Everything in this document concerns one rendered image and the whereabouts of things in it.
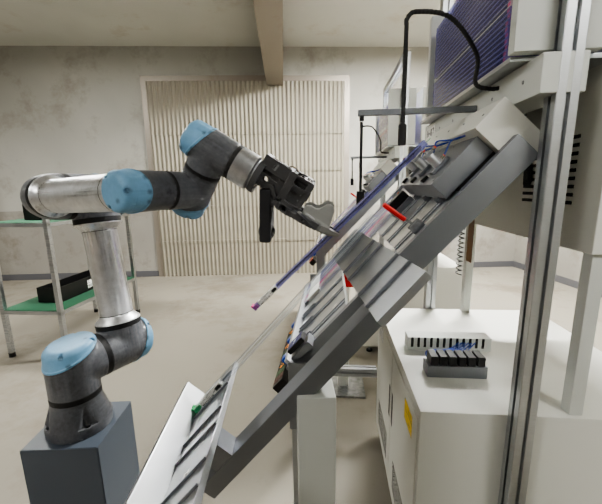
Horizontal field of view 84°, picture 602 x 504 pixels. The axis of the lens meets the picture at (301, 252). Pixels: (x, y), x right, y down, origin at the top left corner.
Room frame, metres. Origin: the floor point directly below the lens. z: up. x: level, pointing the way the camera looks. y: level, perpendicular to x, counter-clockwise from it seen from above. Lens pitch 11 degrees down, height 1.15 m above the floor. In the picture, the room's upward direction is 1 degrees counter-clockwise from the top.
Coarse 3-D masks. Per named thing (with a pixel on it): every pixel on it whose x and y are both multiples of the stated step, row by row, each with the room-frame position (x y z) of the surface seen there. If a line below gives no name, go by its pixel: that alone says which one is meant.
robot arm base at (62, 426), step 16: (48, 400) 0.74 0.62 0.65; (80, 400) 0.74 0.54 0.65; (96, 400) 0.77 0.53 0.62; (48, 416) 0.74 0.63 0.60; (64, 416) 0.72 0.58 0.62; (80, 416) 0.73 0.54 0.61; (96, 416) 0.75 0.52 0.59; (112, 416) 0.80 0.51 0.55; (48, 432) 0.72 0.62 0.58; (64, 432) 0.71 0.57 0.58; (80, 432) 0.72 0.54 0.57; (96, 432) 0.74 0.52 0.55
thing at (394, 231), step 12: (456, 192) 0.77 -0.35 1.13; (420, 204) 0.95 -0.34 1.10; (432, 204) 0.85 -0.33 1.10; (444, 204) 0.77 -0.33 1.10; (408, 216) 0.96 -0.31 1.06; (420, 216) 0.86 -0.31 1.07; (432, 216) 0.78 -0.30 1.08; (384, 228) 1.09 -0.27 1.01; (396, 228) 0.96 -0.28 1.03; (396, 240) 0.87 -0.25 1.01; (408, 240) 0.78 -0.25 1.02
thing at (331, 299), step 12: (336, 276) 1.13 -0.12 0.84; (324, 288) 1.14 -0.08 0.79; (336, 288) 1.00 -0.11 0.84; (312, 300) 1.16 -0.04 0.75; (324, 300) 1.01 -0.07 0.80; (336, 300) 0.89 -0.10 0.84; (312, 312) 1.02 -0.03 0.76; (324, 312) 0.90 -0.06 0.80; (336, 312) 0.81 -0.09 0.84; (312, 324) 0.90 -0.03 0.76; (324, 324) 0.81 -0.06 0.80
